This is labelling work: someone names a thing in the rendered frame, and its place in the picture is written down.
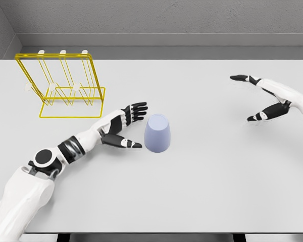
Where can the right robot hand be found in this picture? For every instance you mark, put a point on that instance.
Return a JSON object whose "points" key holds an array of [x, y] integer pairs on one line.
{"points": [[277, 89]]}

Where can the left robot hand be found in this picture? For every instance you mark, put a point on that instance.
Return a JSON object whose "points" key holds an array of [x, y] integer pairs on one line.
{"points": [[113, 123]]}

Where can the lavender plastic cup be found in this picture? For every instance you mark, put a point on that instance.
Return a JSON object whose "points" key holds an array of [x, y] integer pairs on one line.
{"points": [[157, 136]]}

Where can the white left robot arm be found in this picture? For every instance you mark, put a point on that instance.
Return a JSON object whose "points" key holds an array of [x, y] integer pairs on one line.
{"points": [[27, 194]]}

